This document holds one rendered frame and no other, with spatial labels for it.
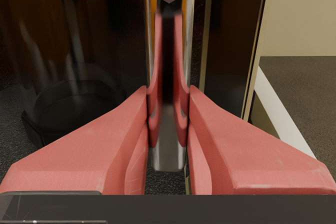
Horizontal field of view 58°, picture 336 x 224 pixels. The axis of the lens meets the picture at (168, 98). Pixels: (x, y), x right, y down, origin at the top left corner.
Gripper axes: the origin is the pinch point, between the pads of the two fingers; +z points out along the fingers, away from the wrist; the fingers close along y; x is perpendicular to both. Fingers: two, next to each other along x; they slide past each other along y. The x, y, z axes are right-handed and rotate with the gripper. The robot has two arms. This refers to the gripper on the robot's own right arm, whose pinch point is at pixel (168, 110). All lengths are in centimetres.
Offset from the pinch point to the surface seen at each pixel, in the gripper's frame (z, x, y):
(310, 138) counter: 20.6, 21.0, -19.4
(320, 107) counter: 27.7, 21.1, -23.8
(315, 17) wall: 48, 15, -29
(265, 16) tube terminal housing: 5.3, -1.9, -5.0
